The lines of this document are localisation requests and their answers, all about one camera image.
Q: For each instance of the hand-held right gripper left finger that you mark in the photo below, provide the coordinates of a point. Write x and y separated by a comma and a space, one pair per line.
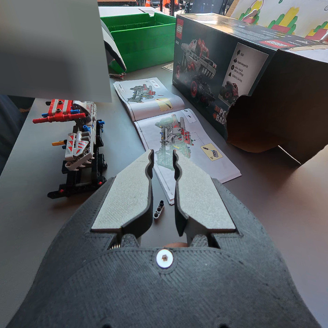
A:
128, 194

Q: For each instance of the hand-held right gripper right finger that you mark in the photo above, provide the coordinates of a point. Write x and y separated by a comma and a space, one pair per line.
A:
202, 199

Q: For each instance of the green plastic bin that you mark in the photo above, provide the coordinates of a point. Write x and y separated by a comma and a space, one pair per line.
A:
143, 46

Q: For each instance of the small grey brick beam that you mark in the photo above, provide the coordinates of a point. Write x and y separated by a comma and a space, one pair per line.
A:
158, 211

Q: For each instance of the partly built toy truck model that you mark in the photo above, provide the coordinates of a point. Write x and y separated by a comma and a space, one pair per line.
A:
82, 143

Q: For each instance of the black toy truck set box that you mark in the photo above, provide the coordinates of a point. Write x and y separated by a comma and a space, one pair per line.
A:
220, 33

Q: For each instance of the small red grey brick parts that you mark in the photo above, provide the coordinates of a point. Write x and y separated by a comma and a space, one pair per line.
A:
119, 75

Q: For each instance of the white box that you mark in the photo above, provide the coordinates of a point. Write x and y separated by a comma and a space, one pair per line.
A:
123, 10

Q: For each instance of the used sticker sheet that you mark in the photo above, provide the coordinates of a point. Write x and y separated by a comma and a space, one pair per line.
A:
167, 68

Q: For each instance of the open instruction booklet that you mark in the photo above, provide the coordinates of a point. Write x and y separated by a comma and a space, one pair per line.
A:
153, 102

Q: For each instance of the person's dark clothing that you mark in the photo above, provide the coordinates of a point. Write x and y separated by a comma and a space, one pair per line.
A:
10, 128

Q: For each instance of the white peg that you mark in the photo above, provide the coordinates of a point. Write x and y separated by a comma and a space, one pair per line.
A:
324, 37
249, 13

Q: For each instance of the brick print wall poster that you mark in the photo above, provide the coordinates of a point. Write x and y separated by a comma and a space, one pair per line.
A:
276, 7

